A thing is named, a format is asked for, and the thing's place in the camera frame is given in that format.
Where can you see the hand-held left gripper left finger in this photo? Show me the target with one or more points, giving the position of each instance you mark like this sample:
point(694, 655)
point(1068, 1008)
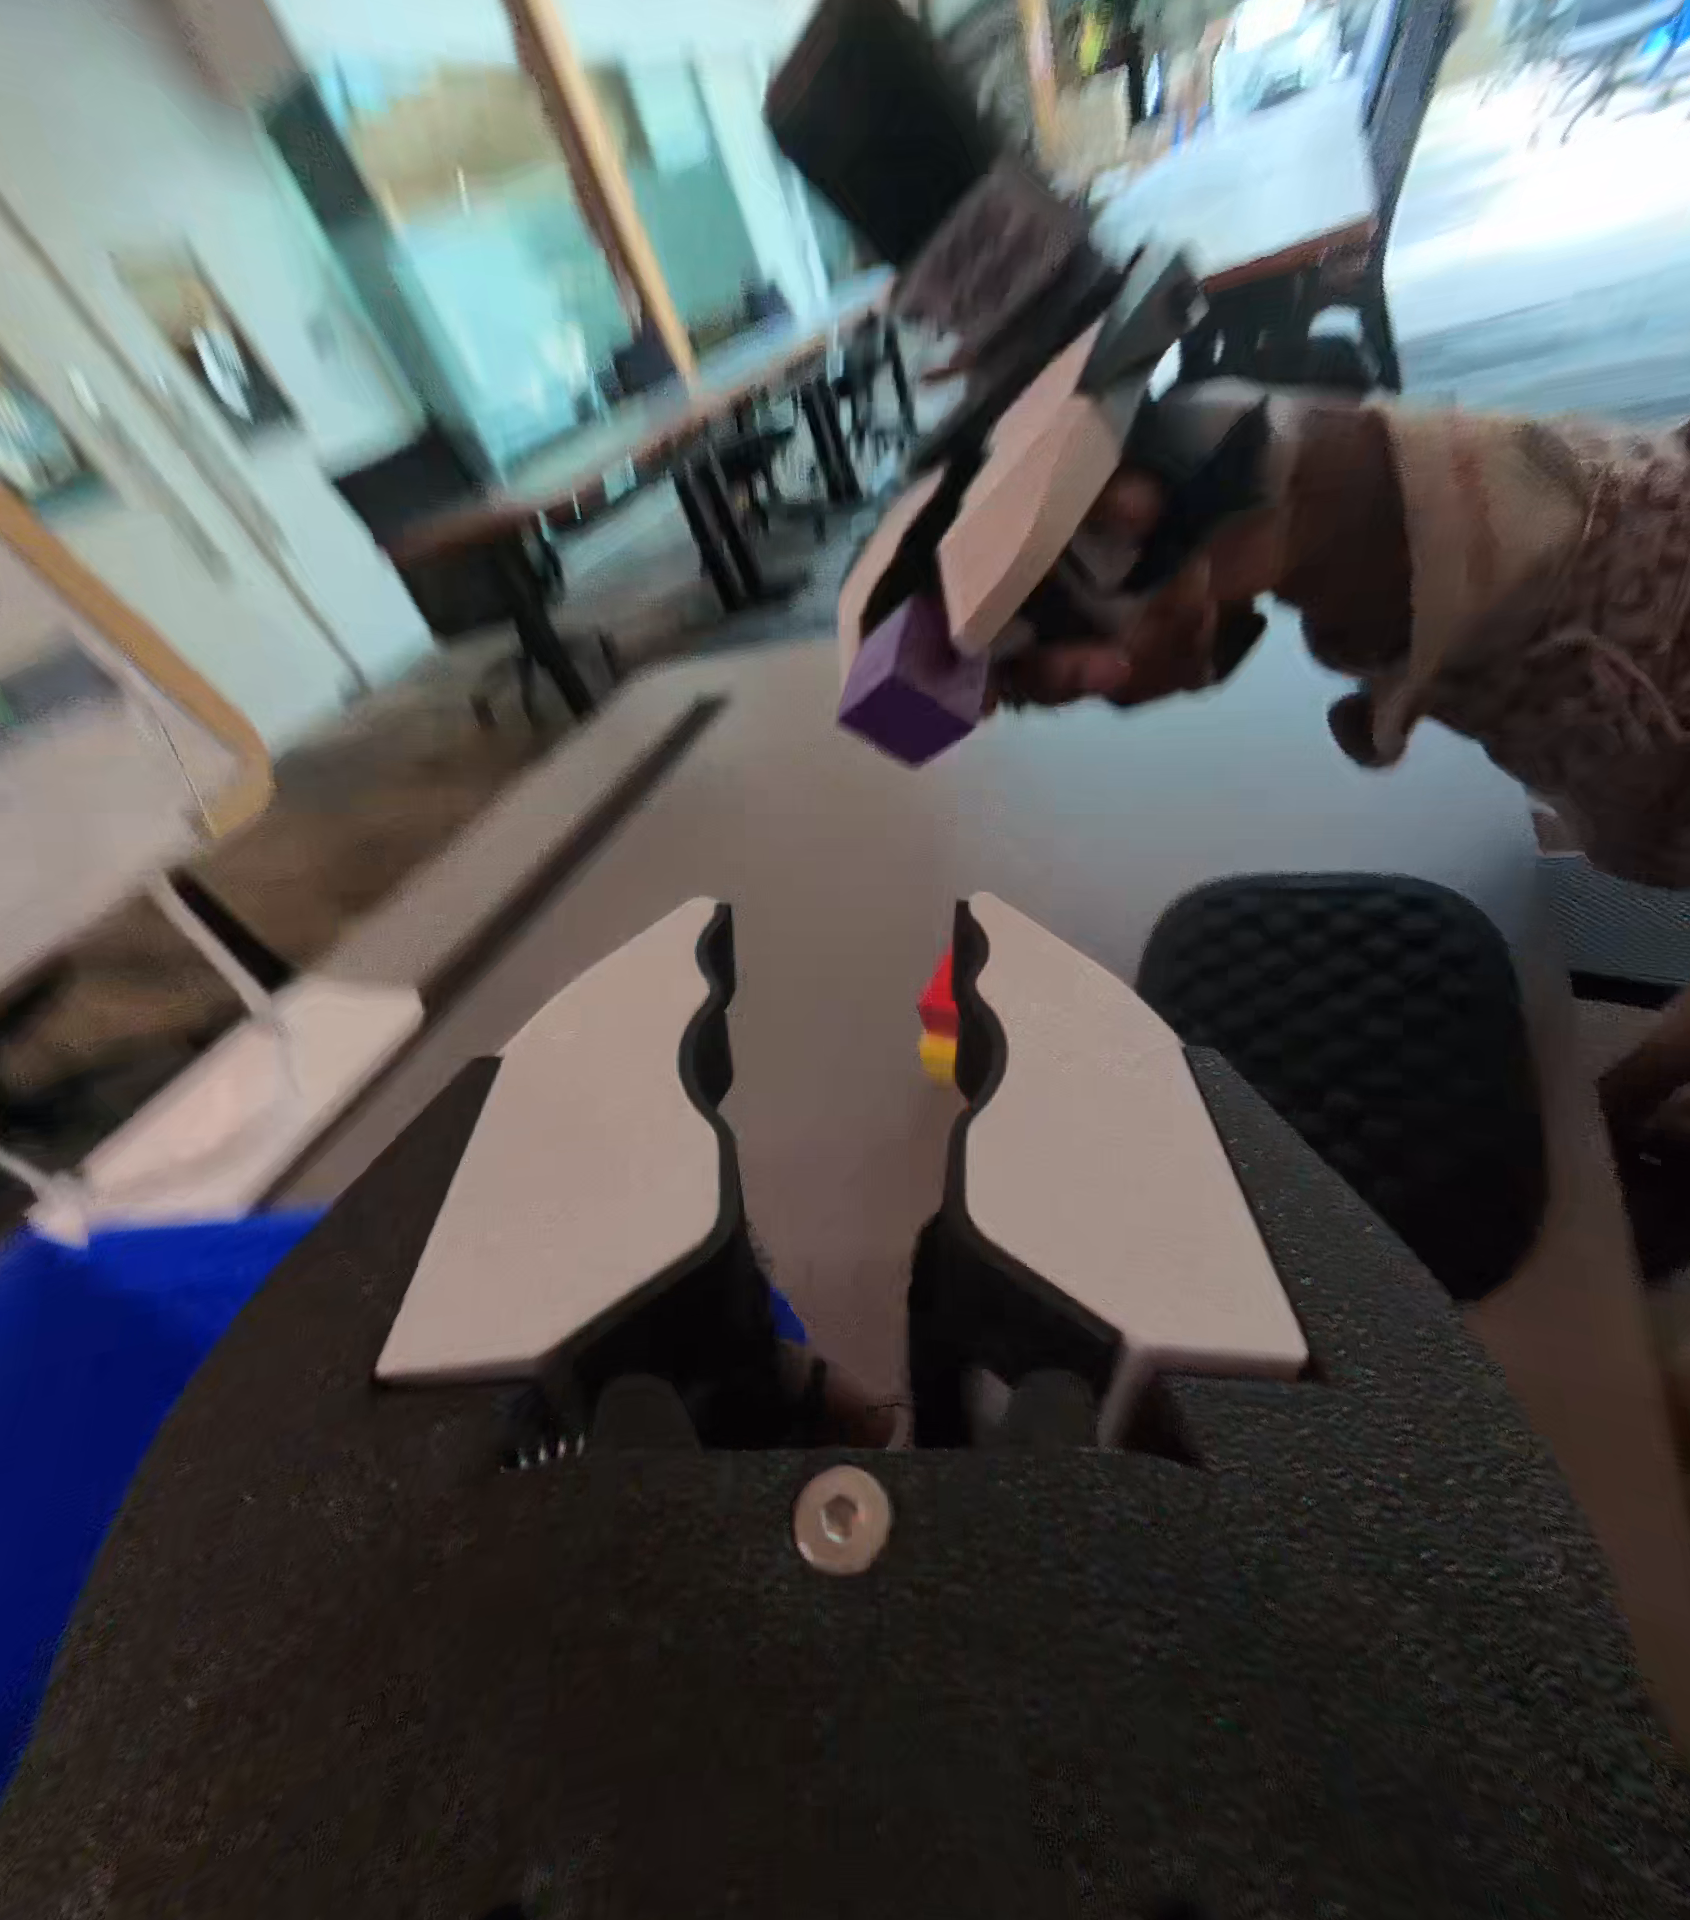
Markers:
point(576, 1167)

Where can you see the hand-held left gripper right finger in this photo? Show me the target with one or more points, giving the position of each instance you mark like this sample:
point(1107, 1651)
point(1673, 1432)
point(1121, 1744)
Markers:
point(1118, 1167)

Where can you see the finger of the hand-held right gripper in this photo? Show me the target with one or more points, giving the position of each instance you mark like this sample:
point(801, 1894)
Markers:
point(1024, 493)
point(877, 578)

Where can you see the purple cube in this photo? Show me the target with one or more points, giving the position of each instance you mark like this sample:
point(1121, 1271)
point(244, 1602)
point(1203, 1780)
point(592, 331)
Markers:
point(912, 688)

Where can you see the yellow cube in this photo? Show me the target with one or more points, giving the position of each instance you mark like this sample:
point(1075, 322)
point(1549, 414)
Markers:
point(936, 1059)

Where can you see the red cube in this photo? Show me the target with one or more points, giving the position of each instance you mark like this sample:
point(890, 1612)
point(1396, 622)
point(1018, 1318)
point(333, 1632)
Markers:
point(936, 989)

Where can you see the blue plastic bin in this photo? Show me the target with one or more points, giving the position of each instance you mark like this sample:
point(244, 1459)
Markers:
point(7, 1440)

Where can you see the person's right forearm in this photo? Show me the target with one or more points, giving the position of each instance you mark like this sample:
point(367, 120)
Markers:
point(1609, 599)

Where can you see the grey desk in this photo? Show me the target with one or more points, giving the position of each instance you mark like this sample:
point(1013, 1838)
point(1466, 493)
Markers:
point(814, 844)

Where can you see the person's right hand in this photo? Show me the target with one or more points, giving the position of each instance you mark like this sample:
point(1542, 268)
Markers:
point(1172, 630)

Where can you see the black textured mat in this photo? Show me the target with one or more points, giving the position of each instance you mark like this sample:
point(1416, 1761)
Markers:
point(1356, 1050)

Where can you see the long wooden-edged table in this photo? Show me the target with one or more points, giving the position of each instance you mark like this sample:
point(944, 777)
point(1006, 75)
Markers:
point(633, 435)

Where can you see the black monitor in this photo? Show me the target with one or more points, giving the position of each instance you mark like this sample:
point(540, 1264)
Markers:
point(866, 120)

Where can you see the white cart with wooden rim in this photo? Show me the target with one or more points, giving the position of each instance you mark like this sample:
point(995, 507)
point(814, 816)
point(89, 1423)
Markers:
point(18, 706)

